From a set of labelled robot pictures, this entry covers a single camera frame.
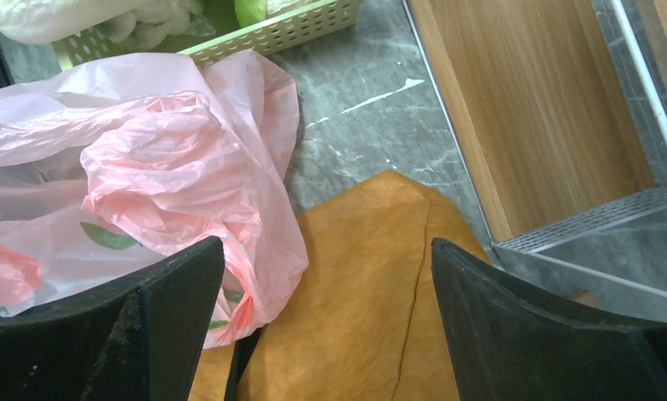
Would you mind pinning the white wire wooden shelf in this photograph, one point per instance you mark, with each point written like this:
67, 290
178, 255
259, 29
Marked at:
559, 110

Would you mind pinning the white daikon radish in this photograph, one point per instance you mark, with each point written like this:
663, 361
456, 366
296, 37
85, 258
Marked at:
44, 21

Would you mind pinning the pink plastic bag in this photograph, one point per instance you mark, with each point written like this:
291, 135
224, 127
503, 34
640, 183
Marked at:
114, 164

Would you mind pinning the brown paper grocery bag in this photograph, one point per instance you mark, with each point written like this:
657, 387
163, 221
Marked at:
364, 323

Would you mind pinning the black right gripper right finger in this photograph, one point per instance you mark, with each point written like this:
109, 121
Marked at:
511, 340

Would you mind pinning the green plastic basket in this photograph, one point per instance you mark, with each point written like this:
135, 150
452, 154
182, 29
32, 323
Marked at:
273, 35

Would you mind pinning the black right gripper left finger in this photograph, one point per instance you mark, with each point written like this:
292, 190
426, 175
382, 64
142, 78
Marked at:
137, 337

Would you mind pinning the green cabbage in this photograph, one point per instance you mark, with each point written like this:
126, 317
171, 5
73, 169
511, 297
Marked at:
249, 12

